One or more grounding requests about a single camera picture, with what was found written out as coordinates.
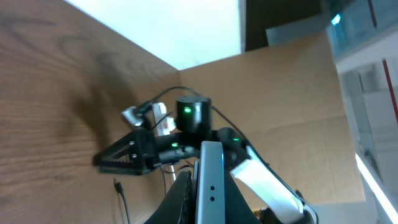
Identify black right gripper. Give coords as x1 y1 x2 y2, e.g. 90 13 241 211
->
93 129 161 175

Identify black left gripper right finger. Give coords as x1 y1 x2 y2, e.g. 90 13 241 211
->
224 171 260 224

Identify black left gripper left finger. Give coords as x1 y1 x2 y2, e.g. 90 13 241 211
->
144 171 193 224

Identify black charger cable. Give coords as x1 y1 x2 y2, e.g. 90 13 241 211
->
113 178 132 224

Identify blue Galaxy smartphone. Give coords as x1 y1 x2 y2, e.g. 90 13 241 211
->
195 141 226 224

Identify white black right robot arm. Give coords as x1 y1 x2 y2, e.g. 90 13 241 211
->
93 95 319 223

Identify white power strip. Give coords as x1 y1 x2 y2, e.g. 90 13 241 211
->
152 103 176 136

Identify brown cardboard sheet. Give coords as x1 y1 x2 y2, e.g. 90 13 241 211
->
180 33 365 204

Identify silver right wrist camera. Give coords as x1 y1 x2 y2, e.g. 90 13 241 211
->
121 106 144 127

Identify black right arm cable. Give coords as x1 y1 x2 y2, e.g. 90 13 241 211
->
136 85 320 224

